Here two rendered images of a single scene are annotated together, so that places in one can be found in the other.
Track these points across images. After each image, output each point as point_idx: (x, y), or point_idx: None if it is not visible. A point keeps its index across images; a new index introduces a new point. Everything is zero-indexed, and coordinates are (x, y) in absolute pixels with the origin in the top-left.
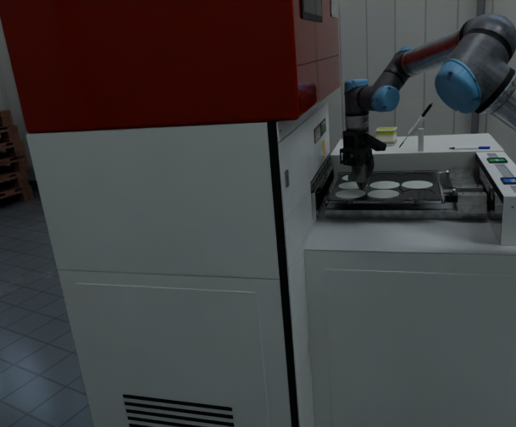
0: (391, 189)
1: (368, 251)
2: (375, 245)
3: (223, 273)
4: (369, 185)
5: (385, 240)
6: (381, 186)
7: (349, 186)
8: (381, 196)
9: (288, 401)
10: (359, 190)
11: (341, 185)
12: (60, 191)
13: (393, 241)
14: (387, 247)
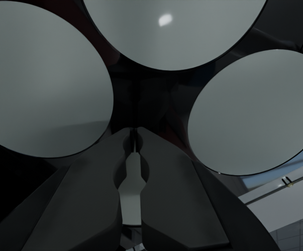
0: (263, 41)
1: (277, 228)
2: (280, 211)
3: None
4: (113, 48)
5: (287, 190)
6: (187, 25)
7: (46, 124)
8: (268, 156)
9: None
10: (135, 143)
11: (5, 133)
12: None
13: None
14: None
